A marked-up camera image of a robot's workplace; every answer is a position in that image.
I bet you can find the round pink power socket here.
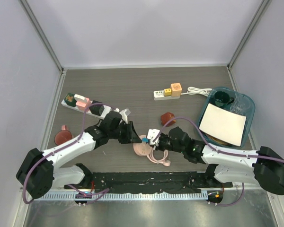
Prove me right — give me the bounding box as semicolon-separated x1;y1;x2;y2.
133;142;154;156

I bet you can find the teal plastic bin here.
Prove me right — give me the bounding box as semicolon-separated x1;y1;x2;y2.
196;87;255;148

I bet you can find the yellow plug adapter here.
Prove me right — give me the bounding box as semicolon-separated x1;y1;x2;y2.
163;88;172;96

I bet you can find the white paper sheet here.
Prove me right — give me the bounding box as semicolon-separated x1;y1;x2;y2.
199;104;246;146

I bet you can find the dark green cup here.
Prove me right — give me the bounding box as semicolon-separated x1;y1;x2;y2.
214;91;234;107

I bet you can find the short white power strip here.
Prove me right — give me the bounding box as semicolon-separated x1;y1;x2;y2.
153;90;180;101

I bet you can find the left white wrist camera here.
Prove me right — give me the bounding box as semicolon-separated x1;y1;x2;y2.
119;108;131;123

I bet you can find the black plug adapter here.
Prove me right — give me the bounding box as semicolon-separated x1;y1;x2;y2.
89;100;105;116

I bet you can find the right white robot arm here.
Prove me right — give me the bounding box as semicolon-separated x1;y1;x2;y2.
142;127;284;195

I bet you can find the pink coiled power cord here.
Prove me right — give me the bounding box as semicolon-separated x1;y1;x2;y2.
149;148;172;167

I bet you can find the purple cable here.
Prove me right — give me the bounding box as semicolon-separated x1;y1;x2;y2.
156;116;284;207
22;103;118;205

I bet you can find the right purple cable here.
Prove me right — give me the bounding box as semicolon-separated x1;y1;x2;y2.
156;116;284;207

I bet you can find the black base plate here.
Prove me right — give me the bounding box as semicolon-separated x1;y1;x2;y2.
77;171;232;194

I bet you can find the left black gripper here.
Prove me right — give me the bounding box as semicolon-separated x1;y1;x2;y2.
108;120;141;143

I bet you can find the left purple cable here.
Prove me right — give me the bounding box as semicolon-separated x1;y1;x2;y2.
22;103;118;205

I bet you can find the white plug adapter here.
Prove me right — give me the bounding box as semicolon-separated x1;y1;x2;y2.
74;94;89;103

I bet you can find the red cube plug adapter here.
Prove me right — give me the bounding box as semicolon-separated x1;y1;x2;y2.
160;112;176;126

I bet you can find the orange cube plug adapter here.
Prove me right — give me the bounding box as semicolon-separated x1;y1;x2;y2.
170;83;182;97

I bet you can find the long white power strip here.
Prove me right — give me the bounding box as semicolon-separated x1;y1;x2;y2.
62;99;120;120

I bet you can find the pink plug adapter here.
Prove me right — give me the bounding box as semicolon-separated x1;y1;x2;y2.
76;100;91;111

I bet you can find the white coiled strip cord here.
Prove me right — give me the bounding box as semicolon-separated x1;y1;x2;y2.
180;86;213;97

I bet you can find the pink translucent cup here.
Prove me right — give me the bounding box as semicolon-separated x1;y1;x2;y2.
54;125;73;146

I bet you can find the slotted cable duct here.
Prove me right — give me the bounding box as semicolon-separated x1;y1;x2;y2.
38;191;208;201

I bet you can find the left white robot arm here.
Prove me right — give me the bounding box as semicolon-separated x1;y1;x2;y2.
16;111;142;199

